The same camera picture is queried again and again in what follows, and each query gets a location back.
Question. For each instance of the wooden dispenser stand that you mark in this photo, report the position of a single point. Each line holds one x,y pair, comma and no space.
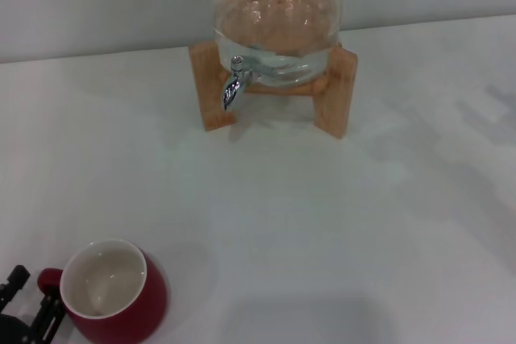
332,94

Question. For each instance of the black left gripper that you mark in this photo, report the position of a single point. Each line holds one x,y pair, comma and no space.
12,330

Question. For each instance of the glass water dispenser jar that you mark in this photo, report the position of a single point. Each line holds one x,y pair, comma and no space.
278,17

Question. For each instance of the red ceramic cup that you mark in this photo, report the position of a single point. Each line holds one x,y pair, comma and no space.
133,299

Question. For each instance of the chrome faucet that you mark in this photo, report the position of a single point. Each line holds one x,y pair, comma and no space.
234,88

